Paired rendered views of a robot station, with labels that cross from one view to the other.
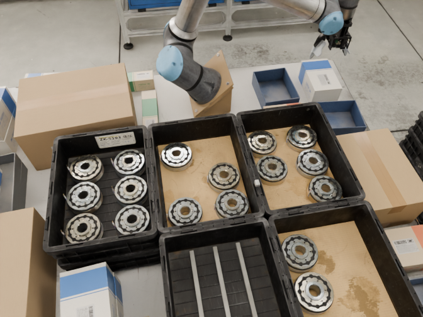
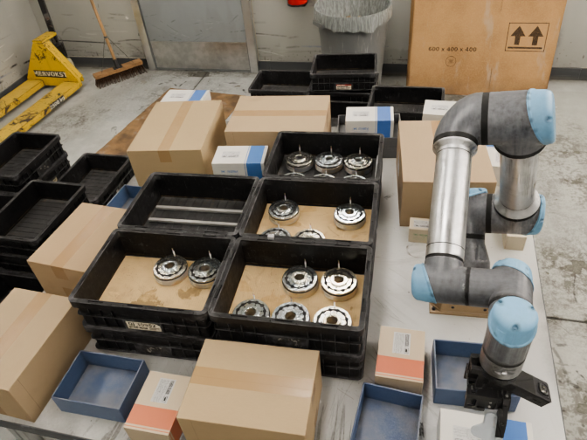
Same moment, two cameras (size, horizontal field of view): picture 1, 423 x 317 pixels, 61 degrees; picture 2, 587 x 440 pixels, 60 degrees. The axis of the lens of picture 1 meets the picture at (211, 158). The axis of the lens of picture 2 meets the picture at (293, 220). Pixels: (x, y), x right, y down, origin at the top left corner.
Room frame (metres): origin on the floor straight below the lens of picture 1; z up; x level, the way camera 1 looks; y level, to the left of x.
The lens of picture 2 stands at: (1.09, -1.10, 1.93)
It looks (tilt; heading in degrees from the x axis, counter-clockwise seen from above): 41 degrees down; 115
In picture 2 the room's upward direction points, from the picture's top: 6 degrees counter-clockwise
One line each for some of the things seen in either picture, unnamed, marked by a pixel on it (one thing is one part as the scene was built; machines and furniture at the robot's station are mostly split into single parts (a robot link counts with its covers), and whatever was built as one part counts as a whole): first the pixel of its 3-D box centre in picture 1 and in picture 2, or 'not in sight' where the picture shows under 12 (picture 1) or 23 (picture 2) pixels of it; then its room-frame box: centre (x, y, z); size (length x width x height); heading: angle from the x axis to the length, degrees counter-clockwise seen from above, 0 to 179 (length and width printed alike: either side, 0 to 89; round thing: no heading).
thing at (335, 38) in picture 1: (338, 30); (490, 381); (1.18, -0.48, 1.02); 0.09 x 0.08 x 0.12; 8
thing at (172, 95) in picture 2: not in sight; (187, 104); (-0.24, 0.70, 0.83); 0.20 x 0.12 x 0.09; 10
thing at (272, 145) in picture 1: (262, 141); (339, 280); (0.78, -0.17, 0.86); 0.10 x 0.10 x 0.01
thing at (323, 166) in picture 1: (313, 161); (290, 317); (0.69, -0.34, 0.86); 0.10 x 0.10 x 0.01
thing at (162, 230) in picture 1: (201, 167); (311, 210); (0.62, 0.03, 0.92); 0.40 x 0.30 x 0.02; 10
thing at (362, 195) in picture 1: (294, 153); (293, 281); (0.68, -0.26, 0.92); 0.40 x 0.30 x 0.02; 10
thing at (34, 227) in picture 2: not in sight; (52, 244); (-0.73, 0.07, 0.37); 0.40 x 0.30 x 0.45; 98
